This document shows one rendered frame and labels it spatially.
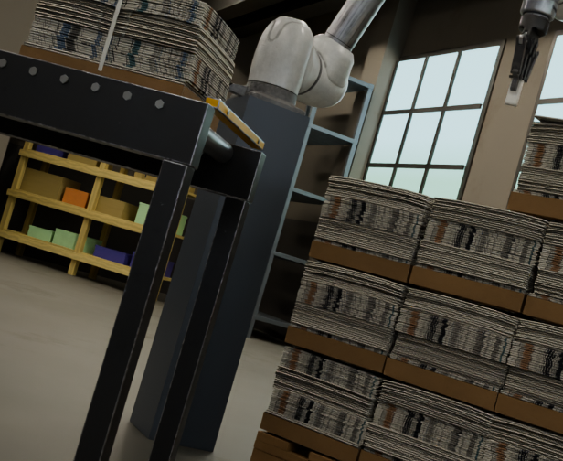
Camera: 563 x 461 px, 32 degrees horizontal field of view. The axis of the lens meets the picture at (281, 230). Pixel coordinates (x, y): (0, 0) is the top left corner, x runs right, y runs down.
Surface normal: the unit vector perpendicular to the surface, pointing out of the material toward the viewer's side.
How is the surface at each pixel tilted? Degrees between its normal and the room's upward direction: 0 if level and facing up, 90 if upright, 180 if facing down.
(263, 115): 90
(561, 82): 90
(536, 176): 90
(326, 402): 90
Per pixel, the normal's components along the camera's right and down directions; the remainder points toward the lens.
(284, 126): 0.40, 0.07
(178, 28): -0.20, -0.11
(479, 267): -0.50, -0.19
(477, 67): -0.87, -0.27
